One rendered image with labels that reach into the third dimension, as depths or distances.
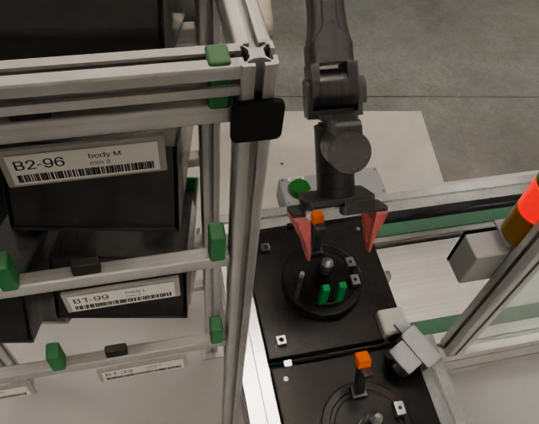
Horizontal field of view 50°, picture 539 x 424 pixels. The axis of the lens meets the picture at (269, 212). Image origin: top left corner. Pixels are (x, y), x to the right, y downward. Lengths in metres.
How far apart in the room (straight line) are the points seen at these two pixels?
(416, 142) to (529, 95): 1.76
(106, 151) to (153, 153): 0.03
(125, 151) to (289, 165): 1.00
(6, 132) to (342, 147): 0.51
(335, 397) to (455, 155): 1.90
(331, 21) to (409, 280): 0.53
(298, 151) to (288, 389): 0.61
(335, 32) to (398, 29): 2.45
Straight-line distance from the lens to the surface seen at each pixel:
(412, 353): 0.94
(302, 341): 0.96
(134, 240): 0.72
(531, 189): 0.73
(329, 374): 0.95
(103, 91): 0.30
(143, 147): 0.33
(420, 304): 1.11
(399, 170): 1.36
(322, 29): 0.82
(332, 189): 0.84
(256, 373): 0.95
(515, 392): 1.17
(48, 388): 1.08
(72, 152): 0.33
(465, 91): 3.01
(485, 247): 0.80
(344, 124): 0.75
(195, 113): 0.32
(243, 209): 0.38
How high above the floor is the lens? 1.85
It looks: 54 degrees down
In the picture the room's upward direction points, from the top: 8 degrees clockwise
